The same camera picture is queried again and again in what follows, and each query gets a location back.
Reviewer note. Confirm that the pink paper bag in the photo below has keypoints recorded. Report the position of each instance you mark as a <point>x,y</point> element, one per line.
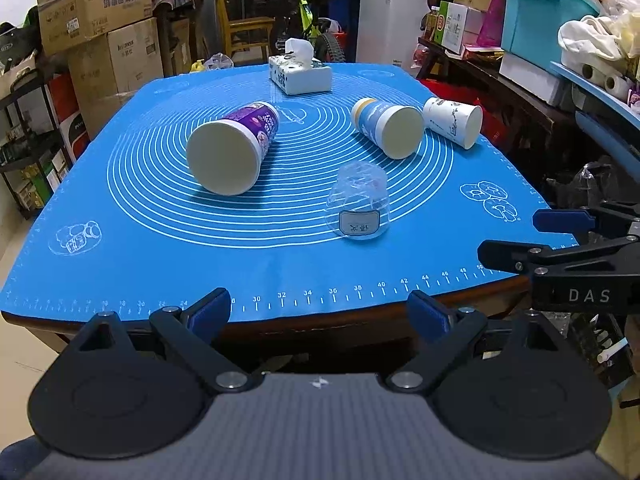
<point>492,20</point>

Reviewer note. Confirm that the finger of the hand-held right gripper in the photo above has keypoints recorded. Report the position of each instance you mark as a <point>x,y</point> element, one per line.
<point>560,221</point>
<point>505,255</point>

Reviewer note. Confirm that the white foam box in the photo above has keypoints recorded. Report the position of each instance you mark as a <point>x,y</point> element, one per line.
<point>530,77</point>

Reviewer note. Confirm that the large open cardboard box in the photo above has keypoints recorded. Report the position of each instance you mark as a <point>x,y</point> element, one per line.
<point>95,5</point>

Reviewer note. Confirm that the yellow and blue paper cup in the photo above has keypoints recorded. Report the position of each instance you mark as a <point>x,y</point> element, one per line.
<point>395,130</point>

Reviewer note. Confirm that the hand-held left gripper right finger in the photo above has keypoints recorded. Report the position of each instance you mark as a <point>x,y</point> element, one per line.
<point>429,314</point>

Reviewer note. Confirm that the yellow drink bottle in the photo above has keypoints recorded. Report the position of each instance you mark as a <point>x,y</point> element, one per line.
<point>432,25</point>

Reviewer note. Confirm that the teal plastic storage bin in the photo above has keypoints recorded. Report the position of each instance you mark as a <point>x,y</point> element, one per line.
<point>540,20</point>

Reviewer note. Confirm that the wooden chair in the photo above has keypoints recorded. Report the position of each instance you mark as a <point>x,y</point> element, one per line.
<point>245,30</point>

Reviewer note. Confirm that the purple paper cup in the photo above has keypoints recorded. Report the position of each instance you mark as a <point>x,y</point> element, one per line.
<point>225,155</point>

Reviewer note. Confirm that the white and blue tissue box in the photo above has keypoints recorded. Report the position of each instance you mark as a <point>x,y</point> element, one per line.
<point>300,77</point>

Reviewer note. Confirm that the dark wooden side table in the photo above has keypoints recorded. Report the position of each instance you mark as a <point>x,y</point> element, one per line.
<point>500,85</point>

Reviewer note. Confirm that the white printed paper cup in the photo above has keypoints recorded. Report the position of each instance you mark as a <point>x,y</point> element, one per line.
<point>450,120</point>

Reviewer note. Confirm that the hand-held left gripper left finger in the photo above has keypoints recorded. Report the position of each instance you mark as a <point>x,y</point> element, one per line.
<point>210,312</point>

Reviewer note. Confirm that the plain cardboard box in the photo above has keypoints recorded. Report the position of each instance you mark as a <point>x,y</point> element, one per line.
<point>120,57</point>

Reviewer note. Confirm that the clear plastic cup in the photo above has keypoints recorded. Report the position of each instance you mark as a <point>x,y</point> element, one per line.
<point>357,200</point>

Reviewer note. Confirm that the white cloth bundle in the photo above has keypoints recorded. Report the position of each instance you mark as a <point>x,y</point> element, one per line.
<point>595,40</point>

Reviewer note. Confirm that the blue silicone baking mat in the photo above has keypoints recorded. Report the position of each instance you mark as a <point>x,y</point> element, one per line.
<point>150,240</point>

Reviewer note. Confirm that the bicycle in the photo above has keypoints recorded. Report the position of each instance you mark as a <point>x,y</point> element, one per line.
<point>310,15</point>

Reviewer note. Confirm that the white and green carton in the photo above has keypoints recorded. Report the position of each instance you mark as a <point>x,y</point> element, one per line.
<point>457,27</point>

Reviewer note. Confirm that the black metal shelf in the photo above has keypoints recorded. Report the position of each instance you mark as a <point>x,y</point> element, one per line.
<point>25,110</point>

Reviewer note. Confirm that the white chest freezer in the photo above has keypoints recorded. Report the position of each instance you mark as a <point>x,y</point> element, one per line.
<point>392,20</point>

